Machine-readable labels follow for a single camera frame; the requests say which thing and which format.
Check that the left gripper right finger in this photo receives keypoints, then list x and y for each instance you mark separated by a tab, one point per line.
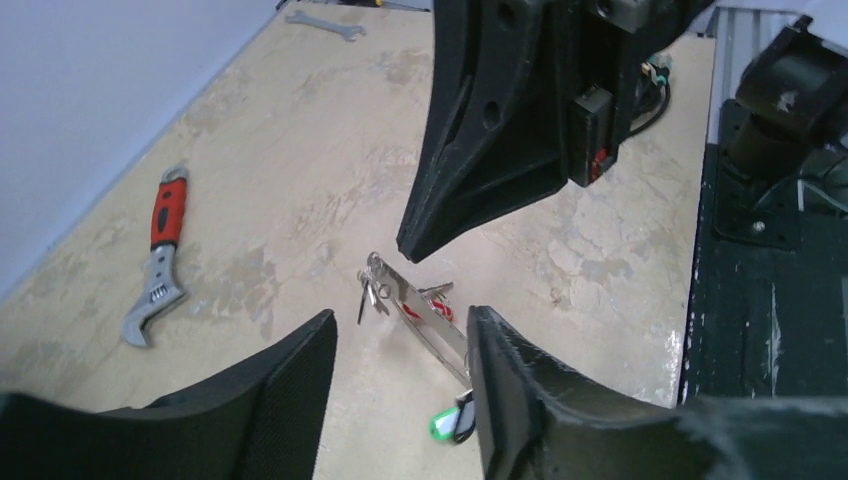
538	418

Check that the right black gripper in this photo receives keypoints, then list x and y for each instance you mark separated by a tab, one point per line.
494	140

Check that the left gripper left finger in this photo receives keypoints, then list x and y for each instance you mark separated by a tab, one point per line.
261	418

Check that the key with green tag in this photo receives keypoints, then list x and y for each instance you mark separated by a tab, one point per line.
442	426

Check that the key with red tag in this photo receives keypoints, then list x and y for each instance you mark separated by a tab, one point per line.
440	307

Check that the silver open-end spanner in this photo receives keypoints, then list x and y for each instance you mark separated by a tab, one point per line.
348	32

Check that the yellow black screwdriver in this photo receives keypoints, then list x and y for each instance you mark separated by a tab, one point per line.
410	5

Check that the red handled adjustable wrench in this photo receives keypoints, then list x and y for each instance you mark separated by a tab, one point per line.
161	291

